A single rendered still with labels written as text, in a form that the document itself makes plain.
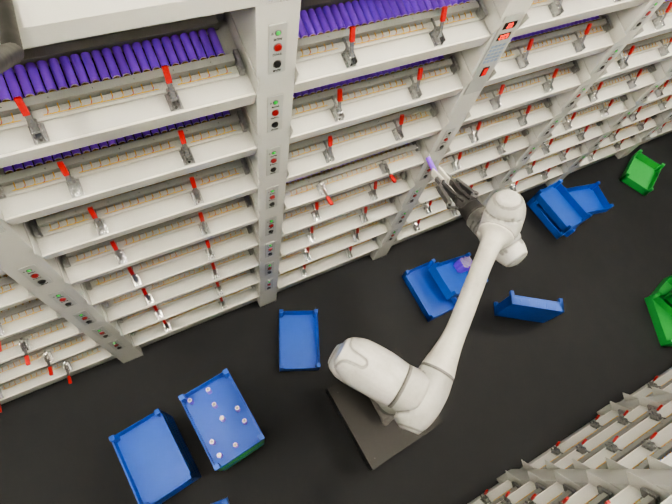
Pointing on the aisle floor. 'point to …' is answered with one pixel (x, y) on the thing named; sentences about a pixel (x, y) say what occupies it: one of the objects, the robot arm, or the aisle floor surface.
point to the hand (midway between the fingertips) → (440, 176)
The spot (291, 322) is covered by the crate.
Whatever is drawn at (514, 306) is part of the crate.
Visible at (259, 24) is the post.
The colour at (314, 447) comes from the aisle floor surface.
